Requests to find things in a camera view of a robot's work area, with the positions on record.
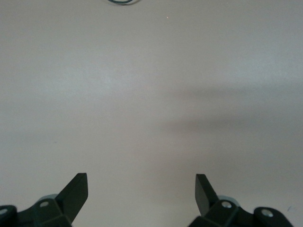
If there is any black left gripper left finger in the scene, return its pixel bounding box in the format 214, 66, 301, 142
30, 173, 89, 227

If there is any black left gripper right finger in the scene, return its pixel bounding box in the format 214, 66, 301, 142
188, 174, 255, 227

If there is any brown paper table cover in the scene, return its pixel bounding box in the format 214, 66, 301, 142
0, 0, 303, 227

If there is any black looped cable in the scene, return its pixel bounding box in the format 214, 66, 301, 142
106, 0, 141, 5

